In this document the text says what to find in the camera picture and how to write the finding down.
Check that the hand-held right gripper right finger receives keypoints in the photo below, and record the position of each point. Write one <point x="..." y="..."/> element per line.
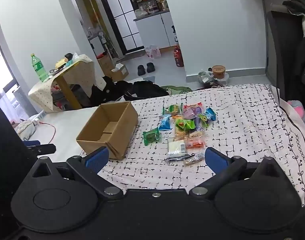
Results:
<point x="216" y="158"/>

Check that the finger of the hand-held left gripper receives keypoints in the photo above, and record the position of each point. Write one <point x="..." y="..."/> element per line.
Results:
<point x="31" y="143"/>
<point x="43" y="149"/>

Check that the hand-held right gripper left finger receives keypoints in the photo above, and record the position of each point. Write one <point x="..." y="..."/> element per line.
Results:
<point x="97" y="158"/>

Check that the white snack packet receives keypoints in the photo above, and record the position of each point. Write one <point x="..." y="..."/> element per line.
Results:
<point x="176" y="147"/>

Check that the brown cardboard box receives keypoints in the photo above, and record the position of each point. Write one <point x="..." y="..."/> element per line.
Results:
<point x="122" y="125"/>

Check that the pile of snack packets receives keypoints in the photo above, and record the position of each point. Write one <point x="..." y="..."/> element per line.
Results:
<point x="185" y="125"/>

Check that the green snack packet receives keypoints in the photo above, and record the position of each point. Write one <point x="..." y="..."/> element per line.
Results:
<point x="151" y="136"/>

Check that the white cloth bag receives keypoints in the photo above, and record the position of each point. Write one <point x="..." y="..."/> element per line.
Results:
<point x="26" y="130"/>

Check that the white power strip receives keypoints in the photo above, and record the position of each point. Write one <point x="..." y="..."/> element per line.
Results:
<point x="37" y="118"/>

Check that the white patterned bedspread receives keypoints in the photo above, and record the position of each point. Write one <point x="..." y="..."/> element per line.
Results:
<point x="242" y="120"/>

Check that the red stool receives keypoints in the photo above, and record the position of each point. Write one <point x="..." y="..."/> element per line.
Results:
<point x="58" y="103"/>

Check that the small wooden table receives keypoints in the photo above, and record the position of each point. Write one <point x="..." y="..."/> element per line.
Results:
<point x="66" y="90"/>

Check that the black clothing heap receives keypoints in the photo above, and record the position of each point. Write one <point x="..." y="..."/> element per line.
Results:
<point x="105" y="92"/>

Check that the green soda bottle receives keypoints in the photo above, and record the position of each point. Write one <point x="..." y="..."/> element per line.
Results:
<point x="38" y="67"/>

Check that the green cartoon rug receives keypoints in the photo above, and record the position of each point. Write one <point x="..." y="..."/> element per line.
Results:
<point x="177" y="90"/>

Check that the clear plastic bags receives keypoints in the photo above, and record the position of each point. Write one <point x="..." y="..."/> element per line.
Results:
<point x="206" y="78"/>

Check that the small table with cloth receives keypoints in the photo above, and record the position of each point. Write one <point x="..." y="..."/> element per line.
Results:
<point x="80" y="72"/>

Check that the yellow toy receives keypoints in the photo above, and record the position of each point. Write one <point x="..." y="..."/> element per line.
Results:
<point x="60" y="63"/>

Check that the brown round tub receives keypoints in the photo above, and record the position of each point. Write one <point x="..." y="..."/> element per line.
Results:
<point x="218" y="73"/>

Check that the cardboard box with tissue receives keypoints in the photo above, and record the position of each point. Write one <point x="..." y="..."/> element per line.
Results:
<point x="121" y="75"/>

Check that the black backpack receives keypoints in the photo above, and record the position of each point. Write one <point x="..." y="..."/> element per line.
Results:
<point x="150" y="88"/>

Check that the black-haired doll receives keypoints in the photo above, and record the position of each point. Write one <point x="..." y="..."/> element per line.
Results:
<point x="68" y="56"/>

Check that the grey floor mat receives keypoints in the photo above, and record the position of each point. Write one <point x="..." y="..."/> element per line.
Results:
<point x="148" y="79"/>

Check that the pink plush toy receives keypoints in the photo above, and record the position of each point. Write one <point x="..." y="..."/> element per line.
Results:
<point x="298" y="110"/>

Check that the black slipper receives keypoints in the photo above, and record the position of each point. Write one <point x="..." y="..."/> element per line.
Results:
<point x="151" y="67"/>
<point x="141" y="70"/>

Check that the red oil bottle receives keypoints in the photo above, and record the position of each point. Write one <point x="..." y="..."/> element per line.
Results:
<point x="178" y="57"/>

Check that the small white cabinet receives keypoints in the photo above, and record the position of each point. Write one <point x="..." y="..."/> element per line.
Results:
<point x="97" y="45"/>

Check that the pink plastic bag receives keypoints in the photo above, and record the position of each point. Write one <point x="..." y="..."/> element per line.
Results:
<point x="152" y="52"/>

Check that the small white fan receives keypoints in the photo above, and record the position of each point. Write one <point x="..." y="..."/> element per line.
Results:
<point x="101" y="33"/>

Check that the black-capped spray bottle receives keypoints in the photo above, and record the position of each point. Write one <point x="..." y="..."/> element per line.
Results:
<point x="175" y="38"/>

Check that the white kitchen cabinet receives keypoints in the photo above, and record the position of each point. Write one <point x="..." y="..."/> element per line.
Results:
<point x="152" y="30"/>

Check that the black-framed sliding door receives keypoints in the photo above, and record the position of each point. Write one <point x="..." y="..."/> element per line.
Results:
<point x="122" y="5"/>

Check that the black jacket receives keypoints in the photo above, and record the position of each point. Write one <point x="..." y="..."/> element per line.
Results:
<point x="296" y="6"/>

